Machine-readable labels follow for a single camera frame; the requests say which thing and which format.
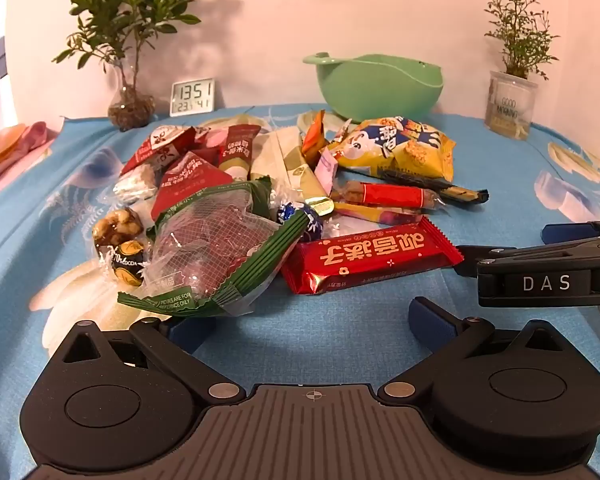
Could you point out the cream green gold packet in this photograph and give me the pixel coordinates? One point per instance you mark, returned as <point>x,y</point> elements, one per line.
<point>305,180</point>

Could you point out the white digital clock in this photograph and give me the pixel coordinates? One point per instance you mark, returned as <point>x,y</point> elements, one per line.
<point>192,97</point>

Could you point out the pink cloth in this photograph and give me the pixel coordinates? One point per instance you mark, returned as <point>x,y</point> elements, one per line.
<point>30,142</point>

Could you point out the yellow sausage stick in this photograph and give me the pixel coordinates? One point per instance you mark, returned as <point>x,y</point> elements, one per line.
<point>375,215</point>

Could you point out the blue floral tablecloth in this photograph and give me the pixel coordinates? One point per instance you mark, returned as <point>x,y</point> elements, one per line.
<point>330,325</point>

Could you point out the blue foil chocolate ball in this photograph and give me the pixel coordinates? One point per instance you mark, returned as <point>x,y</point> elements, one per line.
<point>305,220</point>

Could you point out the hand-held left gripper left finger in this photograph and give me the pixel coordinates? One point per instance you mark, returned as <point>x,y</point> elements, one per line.
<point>190,331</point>

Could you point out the cream white snack packet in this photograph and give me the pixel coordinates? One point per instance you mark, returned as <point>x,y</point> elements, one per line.
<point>272,157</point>

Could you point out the green plastic bowl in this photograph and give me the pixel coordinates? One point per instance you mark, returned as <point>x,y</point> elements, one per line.
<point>375,90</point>

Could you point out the dark red green snack packet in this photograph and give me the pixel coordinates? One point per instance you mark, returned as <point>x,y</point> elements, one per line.
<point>237,147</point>

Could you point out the black gold candy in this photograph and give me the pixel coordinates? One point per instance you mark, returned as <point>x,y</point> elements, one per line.
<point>127,262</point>

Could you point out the pink white candy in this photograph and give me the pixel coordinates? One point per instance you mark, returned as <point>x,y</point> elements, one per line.
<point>325,170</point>

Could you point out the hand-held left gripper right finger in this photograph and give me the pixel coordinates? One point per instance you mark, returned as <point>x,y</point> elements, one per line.
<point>430,317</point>

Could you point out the red snack bar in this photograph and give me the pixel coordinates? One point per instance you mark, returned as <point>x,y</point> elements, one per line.
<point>375,257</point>

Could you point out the red sausage stick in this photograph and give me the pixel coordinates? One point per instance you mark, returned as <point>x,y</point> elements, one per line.
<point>395,195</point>

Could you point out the clear walnut candy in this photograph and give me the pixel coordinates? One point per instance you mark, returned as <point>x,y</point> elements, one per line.
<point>117,225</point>

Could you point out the pink snack packet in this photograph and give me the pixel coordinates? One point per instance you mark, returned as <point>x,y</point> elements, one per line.
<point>211,137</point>

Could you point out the green clear mesh-print bag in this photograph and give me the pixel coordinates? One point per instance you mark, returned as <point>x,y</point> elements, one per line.
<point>205,255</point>

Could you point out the small plant in glass jar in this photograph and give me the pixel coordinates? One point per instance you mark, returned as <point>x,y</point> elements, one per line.
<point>510,105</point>

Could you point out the leafy plant in glass vase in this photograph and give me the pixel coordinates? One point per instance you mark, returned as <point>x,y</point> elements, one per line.
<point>130,110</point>

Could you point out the red white floral snack packet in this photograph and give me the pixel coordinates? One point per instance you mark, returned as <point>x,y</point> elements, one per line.
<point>157,147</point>

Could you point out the orange snack packet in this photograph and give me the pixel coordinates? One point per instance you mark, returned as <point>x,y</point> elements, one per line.
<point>312,142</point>

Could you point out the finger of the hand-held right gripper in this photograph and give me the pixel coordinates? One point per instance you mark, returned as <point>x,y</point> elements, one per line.
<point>560,232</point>
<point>472,257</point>

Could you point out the dark striped snack stick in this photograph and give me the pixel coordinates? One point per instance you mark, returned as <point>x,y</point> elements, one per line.
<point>460,194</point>

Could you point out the yellow snack bag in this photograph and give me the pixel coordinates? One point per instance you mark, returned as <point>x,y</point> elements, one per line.
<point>405,155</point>

